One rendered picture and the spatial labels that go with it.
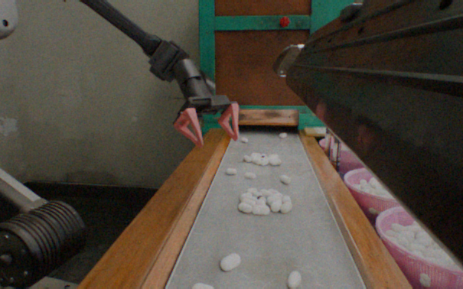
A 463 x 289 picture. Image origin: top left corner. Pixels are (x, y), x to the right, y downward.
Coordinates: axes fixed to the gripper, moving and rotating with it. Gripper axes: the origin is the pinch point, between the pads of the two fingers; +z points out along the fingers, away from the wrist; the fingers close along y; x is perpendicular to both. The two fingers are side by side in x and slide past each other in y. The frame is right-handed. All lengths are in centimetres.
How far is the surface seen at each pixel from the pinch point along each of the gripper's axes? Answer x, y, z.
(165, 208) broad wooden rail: -13.4, 10.4, 7.8
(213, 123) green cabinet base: -65, -56, -37
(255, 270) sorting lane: 5.4, 9.3, 26.6
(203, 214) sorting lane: -12.3, 2.9, 12.0
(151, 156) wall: -171, -78, -71
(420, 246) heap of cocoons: 16.8, -18.5, 35.5
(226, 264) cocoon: 4.4, 13.6, 23.8
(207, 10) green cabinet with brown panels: -33, -55, -77
